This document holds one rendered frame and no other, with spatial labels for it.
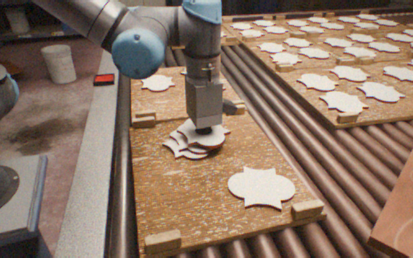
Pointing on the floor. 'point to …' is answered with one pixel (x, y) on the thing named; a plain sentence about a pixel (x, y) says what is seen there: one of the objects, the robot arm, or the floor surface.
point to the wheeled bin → (261, 7)
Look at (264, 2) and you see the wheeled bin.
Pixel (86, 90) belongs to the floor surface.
